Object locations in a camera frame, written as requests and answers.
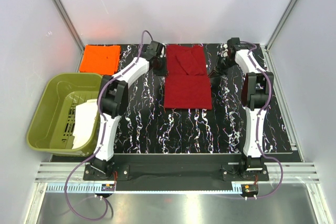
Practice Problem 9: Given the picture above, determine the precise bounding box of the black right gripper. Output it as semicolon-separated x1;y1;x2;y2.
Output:
208;55;236;79

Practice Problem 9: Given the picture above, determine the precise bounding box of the red t shirt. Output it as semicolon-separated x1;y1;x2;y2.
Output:
164;45;212;110

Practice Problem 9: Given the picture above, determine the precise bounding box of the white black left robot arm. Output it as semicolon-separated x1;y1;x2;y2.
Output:
90;41;167;180

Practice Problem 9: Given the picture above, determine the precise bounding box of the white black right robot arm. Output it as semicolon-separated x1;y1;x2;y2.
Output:
208;37;274;182

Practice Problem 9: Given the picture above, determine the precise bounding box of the folded orange t shirt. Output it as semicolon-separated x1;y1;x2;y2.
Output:
79;45;121;75

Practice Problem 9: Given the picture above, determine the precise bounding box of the olive green plastic bin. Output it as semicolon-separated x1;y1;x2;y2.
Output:
26;72;102;157

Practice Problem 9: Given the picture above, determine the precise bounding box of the left orange connector block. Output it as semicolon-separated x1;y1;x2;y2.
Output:
101;184;116;191

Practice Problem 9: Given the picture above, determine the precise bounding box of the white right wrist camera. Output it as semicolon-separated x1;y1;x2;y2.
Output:
222;44;228;58

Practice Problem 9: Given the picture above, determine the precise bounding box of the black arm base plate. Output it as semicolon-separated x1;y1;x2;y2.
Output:
83;154;269;193

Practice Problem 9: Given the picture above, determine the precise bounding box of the aluminium frame rail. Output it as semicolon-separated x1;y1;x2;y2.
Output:
35;162;319;184

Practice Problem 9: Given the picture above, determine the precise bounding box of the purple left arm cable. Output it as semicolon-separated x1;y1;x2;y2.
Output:
64;30;155;221

